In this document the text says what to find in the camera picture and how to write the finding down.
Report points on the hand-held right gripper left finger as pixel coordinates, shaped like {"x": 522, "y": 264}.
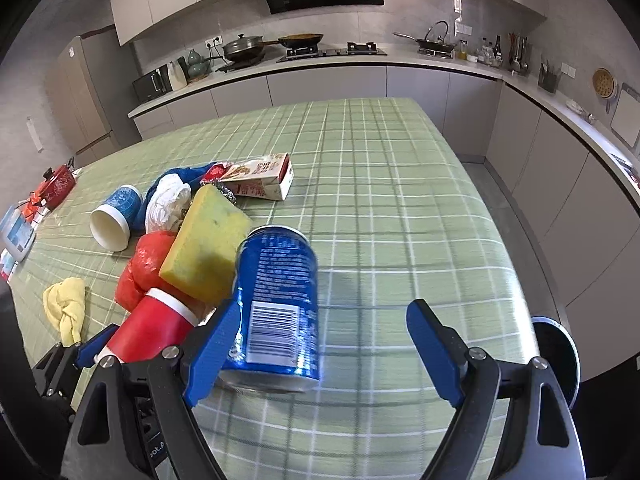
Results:
{"x": 212, "y": 350}

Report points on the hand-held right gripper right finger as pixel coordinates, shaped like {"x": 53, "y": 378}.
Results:
{"x": 432, "y": 345}

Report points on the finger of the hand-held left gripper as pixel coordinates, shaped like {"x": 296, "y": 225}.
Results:
{"x": 95, "y": 347}

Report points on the red paper cup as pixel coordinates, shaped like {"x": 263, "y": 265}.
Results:
{"x": 145, "y": 330}

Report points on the yellow cloth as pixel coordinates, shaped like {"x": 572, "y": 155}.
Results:
{"x": 65, "y": 302}

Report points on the red plastic bag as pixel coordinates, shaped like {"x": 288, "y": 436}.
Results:
{"x": 140, "y": 270}

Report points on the blue drink can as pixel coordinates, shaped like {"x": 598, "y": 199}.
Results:
{"x": 280, "y": 280}

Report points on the yellow sponge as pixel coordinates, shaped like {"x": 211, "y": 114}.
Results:
{"x": 207, "y": 245}

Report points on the black trash bin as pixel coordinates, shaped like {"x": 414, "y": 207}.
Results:
{"x": 555, "y": 355}

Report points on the blue and white paper cup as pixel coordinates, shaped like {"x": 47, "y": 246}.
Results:
{"x": 117, "y": 215}

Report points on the white plastic bag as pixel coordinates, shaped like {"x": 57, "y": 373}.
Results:
{"x": 162, "y": 207}

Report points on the blue cloth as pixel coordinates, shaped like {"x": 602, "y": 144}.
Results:
{"x": 187, "y": 172}

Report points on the white and red milk carton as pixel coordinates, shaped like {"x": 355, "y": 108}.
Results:
{"x": 265, "y": 177}

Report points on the red and white packets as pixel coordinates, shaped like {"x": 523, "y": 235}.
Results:
{"x": 6, "y": 265}

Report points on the white and blue box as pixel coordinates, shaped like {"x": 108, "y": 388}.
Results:
{"x": 15, "y": 232}

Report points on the green plaid tablecloth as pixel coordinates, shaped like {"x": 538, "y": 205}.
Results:
{"x": 390, "y": 200}

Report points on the red electric pot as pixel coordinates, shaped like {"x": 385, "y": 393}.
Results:
{"x": 57, "y": 185}

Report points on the beige refrigerator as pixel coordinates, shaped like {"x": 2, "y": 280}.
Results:
{"x": 85, "y": 95}

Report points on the black microwave oven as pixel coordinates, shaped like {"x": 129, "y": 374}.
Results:
{"x": 150, "y": 85}

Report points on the white jug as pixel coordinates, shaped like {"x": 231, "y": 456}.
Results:
{"x": 177, "y": 77}

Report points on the grey base cabinets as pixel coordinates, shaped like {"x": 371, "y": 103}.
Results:
{"x": 325, "y": 85}

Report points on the black induction cooker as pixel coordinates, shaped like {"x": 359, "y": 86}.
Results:
{"x": 240, "y": 64}

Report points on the black knife holder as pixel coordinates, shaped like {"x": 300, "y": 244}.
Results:
{"x": 547, "y": 80}

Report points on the portable gas stove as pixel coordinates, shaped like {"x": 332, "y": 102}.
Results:
{"x": 435, "y": 52}

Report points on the group of condiment bottles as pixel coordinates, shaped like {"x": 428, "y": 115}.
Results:
{"x": 482, "y": 52}

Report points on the white cutting board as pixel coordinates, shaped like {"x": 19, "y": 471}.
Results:
{"x": 627, "y": 117}

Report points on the metal utensil holder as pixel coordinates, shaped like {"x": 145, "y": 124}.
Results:
{"x": 519, "y": 57}

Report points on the grey lidded pan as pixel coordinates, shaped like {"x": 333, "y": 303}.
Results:
{"x": 242, "y": 47}

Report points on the wok with glass lid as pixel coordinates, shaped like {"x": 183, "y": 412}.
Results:
{"x": 435, "y": 40}

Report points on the black gas hob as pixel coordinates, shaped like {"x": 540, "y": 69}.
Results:
{"x": 332, "y": 52}

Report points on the round woven trivet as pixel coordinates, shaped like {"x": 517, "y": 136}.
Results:
{"x": 604, "y": 82}

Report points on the black frying pan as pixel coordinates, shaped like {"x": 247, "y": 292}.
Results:
{"x": 300, "y": 39}

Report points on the white double wall socket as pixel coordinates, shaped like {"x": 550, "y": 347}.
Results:
{"x": 463, "y": 28}

